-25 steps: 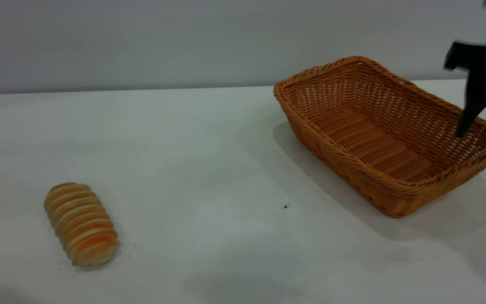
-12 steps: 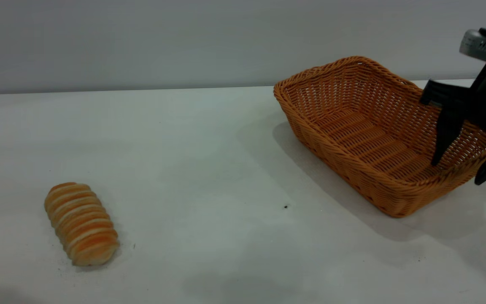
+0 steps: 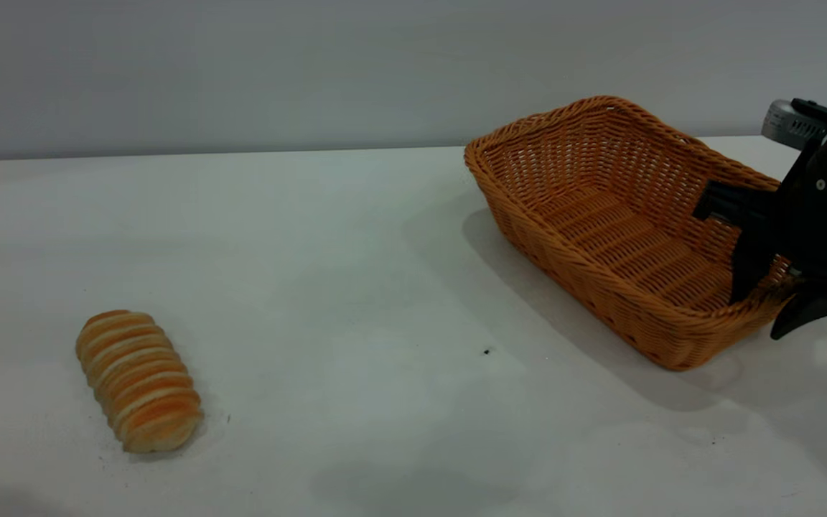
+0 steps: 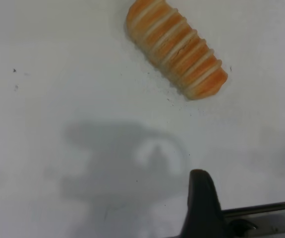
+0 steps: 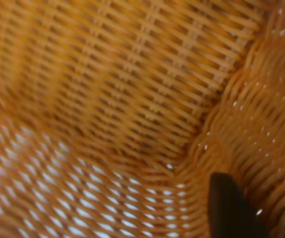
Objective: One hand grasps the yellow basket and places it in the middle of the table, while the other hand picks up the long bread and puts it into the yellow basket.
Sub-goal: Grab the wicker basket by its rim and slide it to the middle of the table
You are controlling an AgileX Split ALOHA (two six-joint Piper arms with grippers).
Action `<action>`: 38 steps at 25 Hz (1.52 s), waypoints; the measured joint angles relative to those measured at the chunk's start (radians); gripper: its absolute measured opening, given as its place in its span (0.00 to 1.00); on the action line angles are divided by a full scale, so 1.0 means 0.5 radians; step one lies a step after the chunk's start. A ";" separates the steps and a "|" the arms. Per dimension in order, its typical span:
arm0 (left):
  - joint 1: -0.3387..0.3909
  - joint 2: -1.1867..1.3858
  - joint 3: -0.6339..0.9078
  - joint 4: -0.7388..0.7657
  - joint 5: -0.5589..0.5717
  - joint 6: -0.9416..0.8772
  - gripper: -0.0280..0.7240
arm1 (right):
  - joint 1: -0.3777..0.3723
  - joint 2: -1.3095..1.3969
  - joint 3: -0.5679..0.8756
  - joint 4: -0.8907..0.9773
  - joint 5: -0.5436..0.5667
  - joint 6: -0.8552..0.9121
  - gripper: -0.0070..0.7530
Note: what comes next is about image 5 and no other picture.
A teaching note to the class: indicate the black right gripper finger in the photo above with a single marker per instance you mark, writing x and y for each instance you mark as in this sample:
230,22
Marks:
231,213

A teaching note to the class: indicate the yellow woven wicker basket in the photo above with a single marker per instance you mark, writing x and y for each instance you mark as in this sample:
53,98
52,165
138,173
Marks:
132,99

